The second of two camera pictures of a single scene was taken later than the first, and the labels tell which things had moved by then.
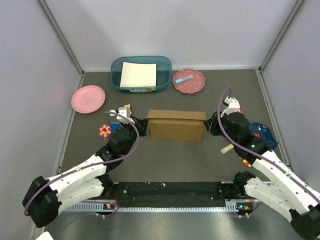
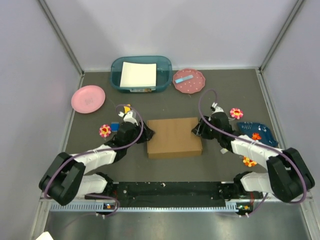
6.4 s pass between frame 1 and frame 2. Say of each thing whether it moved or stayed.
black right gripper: moved
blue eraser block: stayed
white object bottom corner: stayed
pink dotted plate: stayed
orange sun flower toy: stayed
